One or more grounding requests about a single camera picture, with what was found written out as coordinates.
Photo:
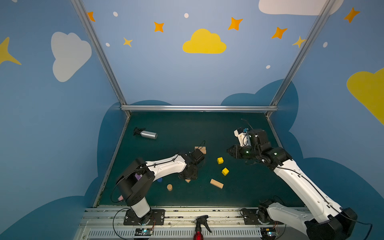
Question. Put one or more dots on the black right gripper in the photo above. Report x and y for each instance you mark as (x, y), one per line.
(238, 151)

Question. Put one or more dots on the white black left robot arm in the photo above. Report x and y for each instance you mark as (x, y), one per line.
(151, 171)

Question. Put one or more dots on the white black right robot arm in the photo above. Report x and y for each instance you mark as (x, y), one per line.
(326, 219)

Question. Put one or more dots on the wooden cylinder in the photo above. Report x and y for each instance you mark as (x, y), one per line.
(169, 187)

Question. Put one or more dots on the yellow cube upper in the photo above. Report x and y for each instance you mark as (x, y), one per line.
(220, 160)

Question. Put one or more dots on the yellow cube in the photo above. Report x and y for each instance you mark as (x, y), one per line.
(220, 160)
(225, 171)

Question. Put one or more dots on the yellow cube lower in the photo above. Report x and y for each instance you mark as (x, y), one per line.
(225, 171)

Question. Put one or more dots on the purple pink brush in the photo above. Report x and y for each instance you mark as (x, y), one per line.
(120, 198)

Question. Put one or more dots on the silver spray bottle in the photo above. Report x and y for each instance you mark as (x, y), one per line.
(145, 134)

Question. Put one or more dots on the red spray bottle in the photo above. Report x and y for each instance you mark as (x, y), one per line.
(198, 229)

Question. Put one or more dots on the left controller board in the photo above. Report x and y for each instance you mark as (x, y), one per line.
(143, 233)

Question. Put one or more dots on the controller board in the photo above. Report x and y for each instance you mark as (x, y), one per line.
(268, 234)
(143, 233)

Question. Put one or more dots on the right controller board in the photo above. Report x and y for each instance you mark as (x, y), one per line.
(268, 234)

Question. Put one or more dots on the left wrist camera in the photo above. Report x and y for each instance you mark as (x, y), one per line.
(197, 155)

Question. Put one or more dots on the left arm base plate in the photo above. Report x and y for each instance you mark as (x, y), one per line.
(152, 217)

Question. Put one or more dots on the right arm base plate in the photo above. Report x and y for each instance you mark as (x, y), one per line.
(255, 216)

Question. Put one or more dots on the aluminium back frame rail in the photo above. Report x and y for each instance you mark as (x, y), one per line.
(173, 108)

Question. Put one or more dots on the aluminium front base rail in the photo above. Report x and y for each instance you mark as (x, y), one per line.
(180, 223)

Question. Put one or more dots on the aluminium right frame post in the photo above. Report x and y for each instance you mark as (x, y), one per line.
(304, 49)

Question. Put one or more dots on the aluminium frame post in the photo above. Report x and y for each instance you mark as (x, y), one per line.
(304, 49)
(88, 26)

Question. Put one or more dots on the aluminium left frame post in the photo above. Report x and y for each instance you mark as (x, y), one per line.
(88, 26)

